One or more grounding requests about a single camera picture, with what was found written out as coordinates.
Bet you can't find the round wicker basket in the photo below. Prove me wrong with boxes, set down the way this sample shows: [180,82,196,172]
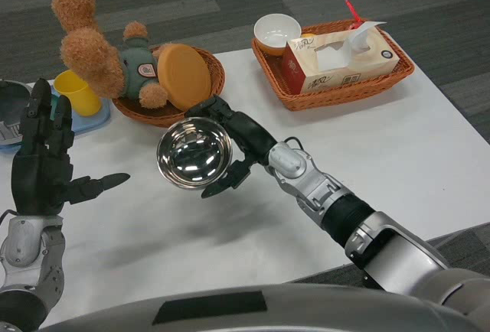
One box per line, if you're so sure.
[110,44,226,129]

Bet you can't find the beige tissue box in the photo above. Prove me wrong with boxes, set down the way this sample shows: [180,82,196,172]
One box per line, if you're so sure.
[282,20,400,96]

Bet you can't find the shiny metal bowl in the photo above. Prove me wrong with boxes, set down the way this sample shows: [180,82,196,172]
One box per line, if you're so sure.
[155,116,234,192]

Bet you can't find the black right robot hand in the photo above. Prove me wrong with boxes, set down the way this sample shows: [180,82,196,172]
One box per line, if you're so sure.
[184,94,277,199]

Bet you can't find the silver robot chest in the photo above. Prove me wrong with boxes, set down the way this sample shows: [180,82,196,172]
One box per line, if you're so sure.
[38,282,490,332]

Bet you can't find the dark flat device with label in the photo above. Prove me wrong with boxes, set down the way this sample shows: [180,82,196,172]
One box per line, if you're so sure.
[0,79,34,153]

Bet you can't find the rectangular wicker basket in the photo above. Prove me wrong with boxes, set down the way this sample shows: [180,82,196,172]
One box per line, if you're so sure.
[251,18,416,112]

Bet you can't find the yellow plastic cup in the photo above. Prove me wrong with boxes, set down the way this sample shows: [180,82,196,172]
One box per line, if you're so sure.
[53,70,103,118]

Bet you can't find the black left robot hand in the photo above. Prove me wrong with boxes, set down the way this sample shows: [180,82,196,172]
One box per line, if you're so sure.
[11,77,131,218]

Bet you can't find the orange round disc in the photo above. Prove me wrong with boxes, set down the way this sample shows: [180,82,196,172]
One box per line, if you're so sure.
[157,43,213,112]

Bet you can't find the brown plush teddy bear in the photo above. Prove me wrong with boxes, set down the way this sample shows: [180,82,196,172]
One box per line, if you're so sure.
[51,0,169,109]

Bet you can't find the light blue plastic tray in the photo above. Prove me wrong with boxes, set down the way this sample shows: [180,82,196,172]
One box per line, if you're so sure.
[41,81,112,135]

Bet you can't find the white ceramic bowl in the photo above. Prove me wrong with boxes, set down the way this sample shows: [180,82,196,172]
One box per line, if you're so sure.
[253,13,302,57]

